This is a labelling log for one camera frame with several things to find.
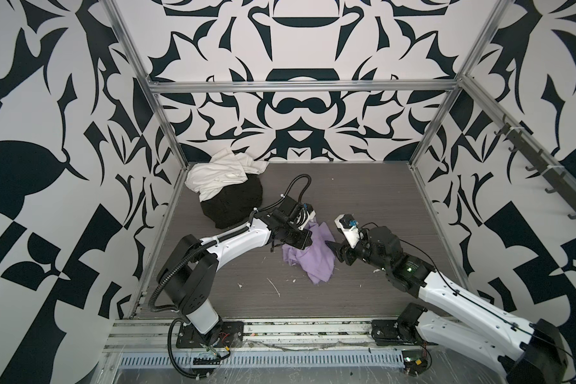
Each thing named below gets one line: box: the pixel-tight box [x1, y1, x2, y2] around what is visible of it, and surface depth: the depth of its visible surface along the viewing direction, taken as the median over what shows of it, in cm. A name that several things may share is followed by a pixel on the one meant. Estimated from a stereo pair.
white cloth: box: [184, 147, 270, 203], surface depth 107 cm
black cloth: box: [200, 174, 263, 229], surface depth 104 cm
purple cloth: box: [281, 221, 338, 284], surface depth 84 cm
